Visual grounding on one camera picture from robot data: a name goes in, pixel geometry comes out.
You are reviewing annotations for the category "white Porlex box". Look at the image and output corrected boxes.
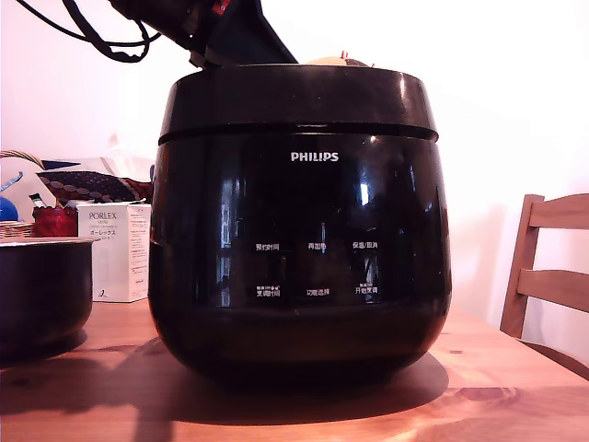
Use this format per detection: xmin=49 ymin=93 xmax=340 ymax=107
xmin=75 ymin=202 xmax=153 ymax=304

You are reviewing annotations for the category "cork globe with pins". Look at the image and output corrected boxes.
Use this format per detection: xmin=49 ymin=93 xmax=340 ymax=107
xmin=305 ymin=53 xmax=377 ymax=69

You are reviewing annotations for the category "white plastic object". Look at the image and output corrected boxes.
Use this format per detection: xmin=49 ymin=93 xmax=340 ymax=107
xmin=99 ymin=154 xmax=156 ymax=176

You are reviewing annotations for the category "blue ball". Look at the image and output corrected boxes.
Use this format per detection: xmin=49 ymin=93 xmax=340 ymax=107
xmin=0 ymin=196 xmax=19 ymax=225

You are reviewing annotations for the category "black inner cooking pot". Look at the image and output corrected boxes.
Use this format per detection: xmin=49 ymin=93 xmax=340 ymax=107
xmin=0 ymin=238 xmax=96 ymax=358

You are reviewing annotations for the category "wooden chair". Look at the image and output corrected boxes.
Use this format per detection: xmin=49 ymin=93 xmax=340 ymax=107
xmin=499 ymin=192 xmax=589 ymax=375

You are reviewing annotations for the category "black Philips rice cooker body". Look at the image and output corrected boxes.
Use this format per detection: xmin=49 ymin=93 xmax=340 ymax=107
xmin=146 ymin=128 xmax=454 ymax=384

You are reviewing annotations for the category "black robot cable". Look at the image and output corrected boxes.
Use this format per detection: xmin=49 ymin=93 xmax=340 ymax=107
xmin=61 ymin=0 xmax=151 ymax=64
xmin=15 ymin=0 xmax=163 ymax=48

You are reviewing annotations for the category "dotted dark red cloth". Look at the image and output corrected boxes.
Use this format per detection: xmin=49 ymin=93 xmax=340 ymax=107
xmin=35 ymin=169 xmax=156 ymax=204

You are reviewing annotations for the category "red crinkled bag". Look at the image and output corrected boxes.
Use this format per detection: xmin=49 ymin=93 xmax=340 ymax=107
xmin=30 ymin=205 xmax=78 ymax=238

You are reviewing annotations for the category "wicker basket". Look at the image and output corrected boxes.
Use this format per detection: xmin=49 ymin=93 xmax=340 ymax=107
xmin=0 ymin=148 xmax=48 ymax=244

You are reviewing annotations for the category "black rice cooker lid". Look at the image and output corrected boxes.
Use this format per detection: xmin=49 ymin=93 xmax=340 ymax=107
xmin=156 ymin=64 xmax=440 ymax=145

